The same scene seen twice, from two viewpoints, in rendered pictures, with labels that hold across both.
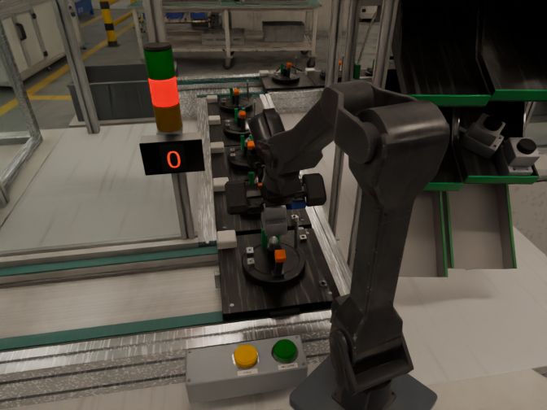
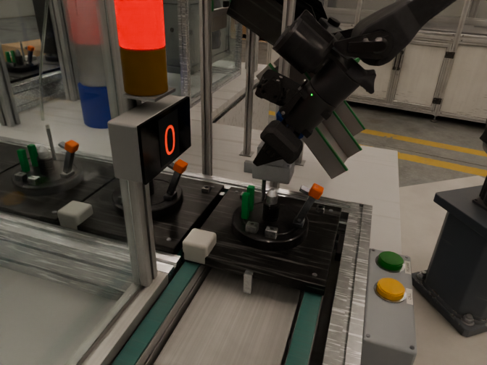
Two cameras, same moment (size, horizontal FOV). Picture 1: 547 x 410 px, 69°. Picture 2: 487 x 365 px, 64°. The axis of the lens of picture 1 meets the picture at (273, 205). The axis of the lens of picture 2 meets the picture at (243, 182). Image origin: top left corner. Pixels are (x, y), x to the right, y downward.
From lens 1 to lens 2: 0.73 m
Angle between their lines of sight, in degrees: 54
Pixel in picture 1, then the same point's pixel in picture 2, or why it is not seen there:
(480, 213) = not seen: hidden behind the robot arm
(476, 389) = (409, 212)
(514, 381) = (407, 197)
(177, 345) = (354, 344)
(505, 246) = (348, 119)
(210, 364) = (391, 321)
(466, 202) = not seen: hidden behind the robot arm
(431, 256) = (336, 145)
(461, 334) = (361, 195)
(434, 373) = (392, 222)
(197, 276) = (209, 308)
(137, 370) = not seen: outside the picture
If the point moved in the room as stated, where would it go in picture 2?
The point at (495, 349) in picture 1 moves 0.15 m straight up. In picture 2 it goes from (380, 190) to (391, 140)
